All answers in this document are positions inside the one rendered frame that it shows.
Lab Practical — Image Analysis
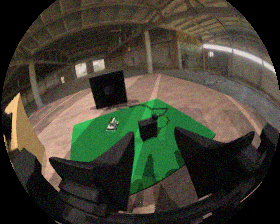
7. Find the green circuit board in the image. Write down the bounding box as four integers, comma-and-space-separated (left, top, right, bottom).
70, 98, 215, 196

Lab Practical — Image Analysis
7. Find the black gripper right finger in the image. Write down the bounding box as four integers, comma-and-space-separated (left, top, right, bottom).
174, 127, 255, 198

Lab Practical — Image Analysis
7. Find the black cable with plug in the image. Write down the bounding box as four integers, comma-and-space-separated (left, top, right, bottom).
135, 104, 167, 141

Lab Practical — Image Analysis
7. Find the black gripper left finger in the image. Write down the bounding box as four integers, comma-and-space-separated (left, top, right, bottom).
49, 131, 135, 211

